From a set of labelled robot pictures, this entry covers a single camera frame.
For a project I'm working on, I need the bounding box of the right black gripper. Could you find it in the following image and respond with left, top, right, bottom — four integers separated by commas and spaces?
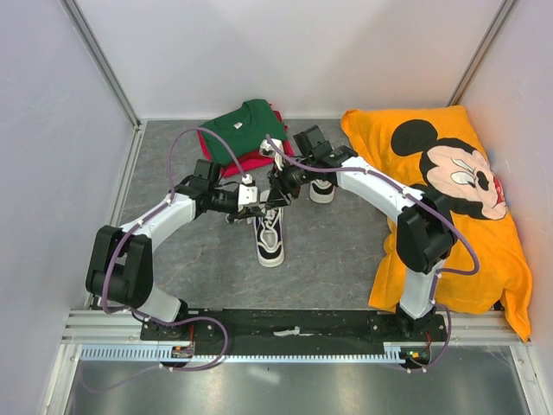
264, 157, 315, 212

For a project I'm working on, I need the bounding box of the white shoelace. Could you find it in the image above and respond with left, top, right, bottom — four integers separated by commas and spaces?
225, 190, 270, 225

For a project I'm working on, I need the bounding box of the black white sneaker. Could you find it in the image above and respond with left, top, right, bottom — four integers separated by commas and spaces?
253, 207, 284, 268
309, 180, 334, 204

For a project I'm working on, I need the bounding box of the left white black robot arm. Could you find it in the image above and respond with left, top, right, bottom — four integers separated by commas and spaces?
86, 160, 262, 340

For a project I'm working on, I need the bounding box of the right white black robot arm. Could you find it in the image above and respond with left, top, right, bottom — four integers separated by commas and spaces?
259, 125, 457, 341

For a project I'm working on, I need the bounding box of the black white sneaker tied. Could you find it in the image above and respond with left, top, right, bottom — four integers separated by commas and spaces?
309, 180, 334, 204

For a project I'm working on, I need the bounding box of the dark red folded t-shirt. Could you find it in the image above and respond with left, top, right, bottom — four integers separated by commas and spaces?
196, 101, 296, 170

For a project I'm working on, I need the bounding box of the pink folded t-shirt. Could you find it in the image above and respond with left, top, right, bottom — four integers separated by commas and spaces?
221, 152, 273, 178

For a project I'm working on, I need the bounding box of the green folded t-shirt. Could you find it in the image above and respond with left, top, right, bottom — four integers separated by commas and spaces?
200, 99, 293, 159

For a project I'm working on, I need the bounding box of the white tape scrap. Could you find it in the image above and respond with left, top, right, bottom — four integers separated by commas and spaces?
273, 326, 314, 338

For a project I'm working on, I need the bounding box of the orange Mickey Mouse pillow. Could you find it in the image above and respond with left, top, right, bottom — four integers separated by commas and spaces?
341, 105, 532, 342

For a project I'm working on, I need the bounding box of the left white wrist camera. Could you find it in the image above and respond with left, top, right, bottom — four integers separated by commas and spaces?
238, 183, 259, 211

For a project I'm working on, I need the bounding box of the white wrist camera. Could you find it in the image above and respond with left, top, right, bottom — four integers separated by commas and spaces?
238, 183, 259, 211
259, 137, 285, 171

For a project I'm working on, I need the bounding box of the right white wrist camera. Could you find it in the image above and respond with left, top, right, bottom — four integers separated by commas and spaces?
259, 137, 285, 171

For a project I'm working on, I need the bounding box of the grey slotted cable duct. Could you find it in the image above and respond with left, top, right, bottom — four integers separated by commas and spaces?
80, 343, 430, 364

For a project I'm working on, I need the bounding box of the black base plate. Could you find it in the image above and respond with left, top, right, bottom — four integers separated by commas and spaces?
140, 307, 450, 358

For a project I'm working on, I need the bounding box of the right aluminium corner post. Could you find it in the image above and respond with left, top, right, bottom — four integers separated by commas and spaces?
447, 0, 519, 106

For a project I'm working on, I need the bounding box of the aluminium corner post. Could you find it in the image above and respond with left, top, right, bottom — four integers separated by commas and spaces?
60, 0, 142, 129
447, 0, 519, 106

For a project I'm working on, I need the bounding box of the left aluminium corner post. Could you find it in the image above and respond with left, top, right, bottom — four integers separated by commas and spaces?
60, 0, 142, 129

